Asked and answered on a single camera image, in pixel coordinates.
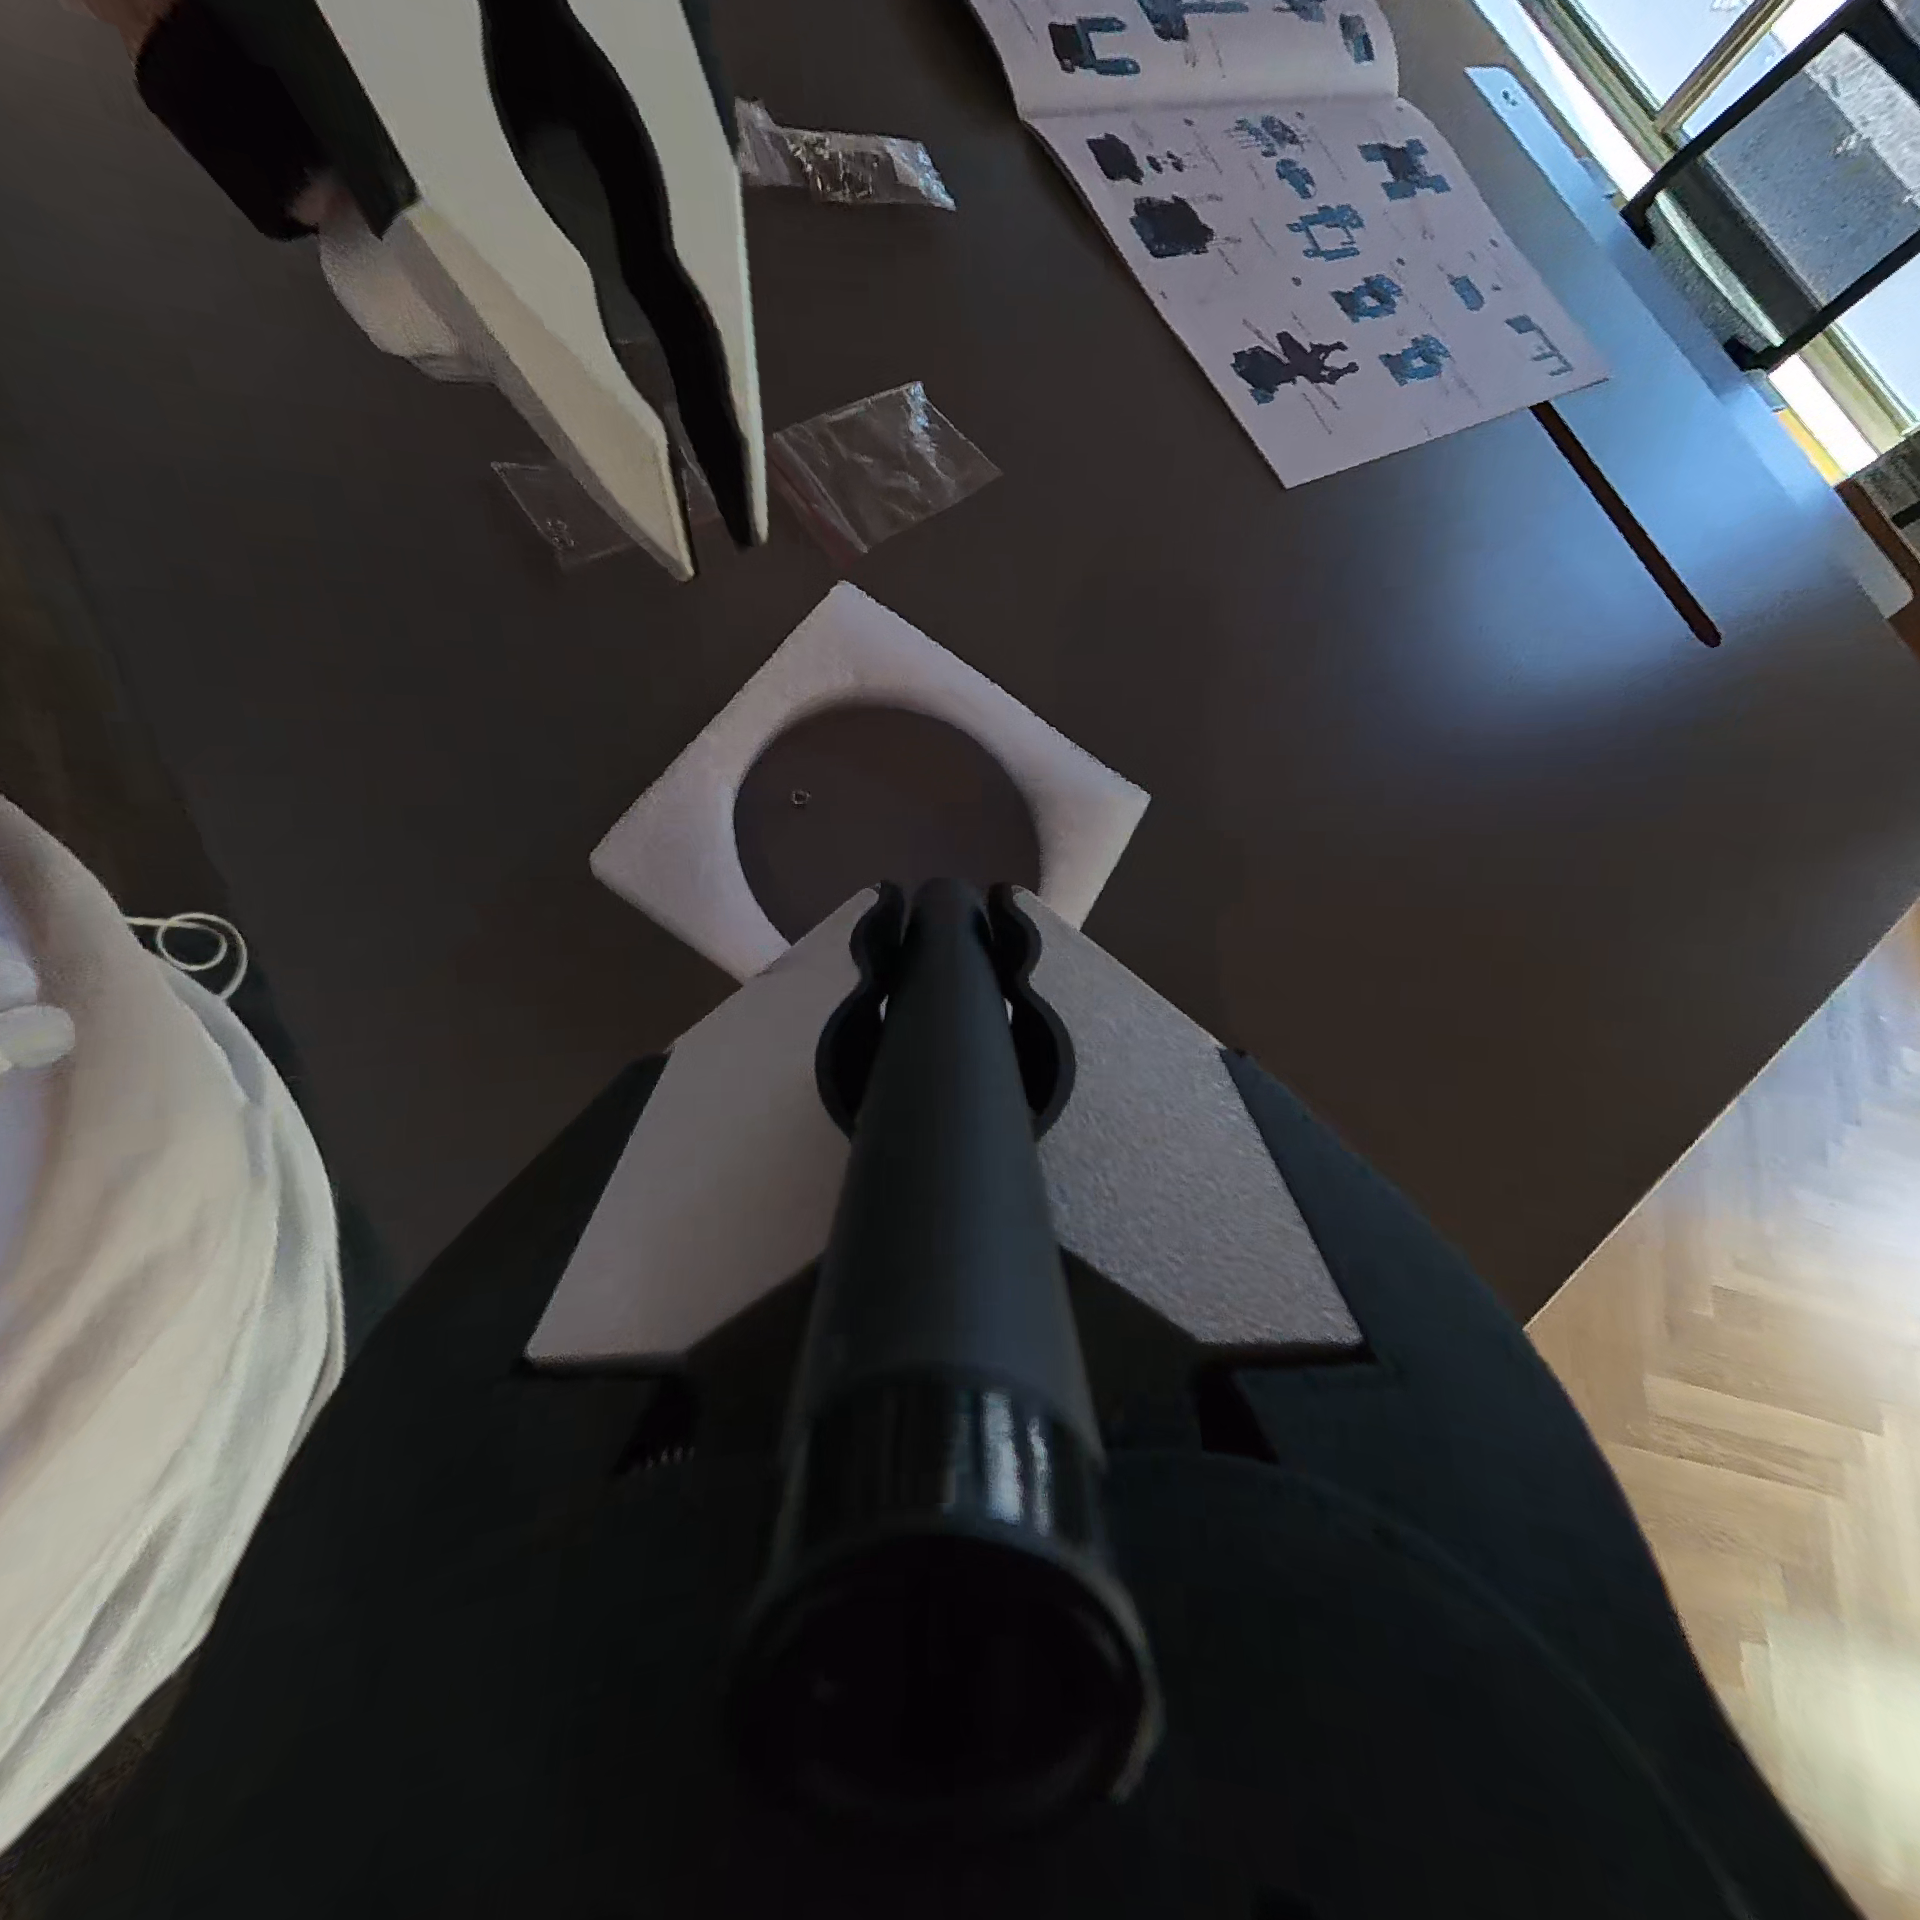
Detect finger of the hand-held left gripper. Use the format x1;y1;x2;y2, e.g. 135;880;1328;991
586;0;770;547
315;0;702;582

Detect clear plastic bag with screws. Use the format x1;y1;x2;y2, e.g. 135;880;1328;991
732;95;958;212

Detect white drawstring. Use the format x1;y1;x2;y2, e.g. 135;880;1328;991
128;910;251;1001

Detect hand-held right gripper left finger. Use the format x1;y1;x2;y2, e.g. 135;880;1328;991
526;885;905;1365

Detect empty clear plastic bag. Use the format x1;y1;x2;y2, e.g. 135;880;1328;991
769;381;1002;564

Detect clear plastic bag white label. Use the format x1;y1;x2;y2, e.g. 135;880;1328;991
491;453;671;574

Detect white foam square with hole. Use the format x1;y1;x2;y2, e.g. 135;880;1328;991
591;582;1153;987

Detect window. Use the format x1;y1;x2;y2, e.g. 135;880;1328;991
1559;0;1920;472

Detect black screwdriver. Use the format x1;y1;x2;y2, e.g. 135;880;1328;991
728;878;1164;1824

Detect person's white shirt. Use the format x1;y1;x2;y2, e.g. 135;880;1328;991
0;796;345;1840

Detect black metal frame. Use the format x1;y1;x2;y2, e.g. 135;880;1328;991
1622;0;1920;369

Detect dark brown desk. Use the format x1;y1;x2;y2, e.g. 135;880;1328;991
0;0;1920;1328

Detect open instruction manual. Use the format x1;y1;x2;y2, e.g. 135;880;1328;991
968;0;1611;491

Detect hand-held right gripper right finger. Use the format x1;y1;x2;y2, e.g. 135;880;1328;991
988;885;1367;1345

